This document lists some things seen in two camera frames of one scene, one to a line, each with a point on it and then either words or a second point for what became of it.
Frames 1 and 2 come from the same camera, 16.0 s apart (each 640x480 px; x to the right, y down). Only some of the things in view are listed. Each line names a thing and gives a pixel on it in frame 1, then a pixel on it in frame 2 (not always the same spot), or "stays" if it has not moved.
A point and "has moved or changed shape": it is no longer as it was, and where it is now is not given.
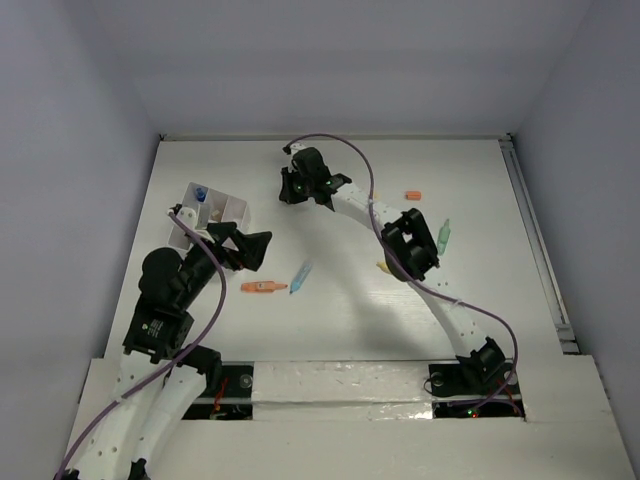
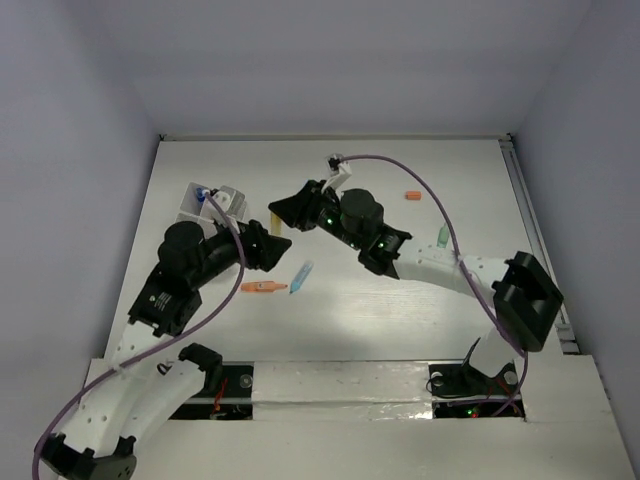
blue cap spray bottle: (200, 194) stays
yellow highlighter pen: (383, 266) has moved or changed shape
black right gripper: (286, 195) → (300, 208)
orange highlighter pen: (261, 287) stays
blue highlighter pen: (300, 275) stays
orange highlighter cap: (413, 195) stays
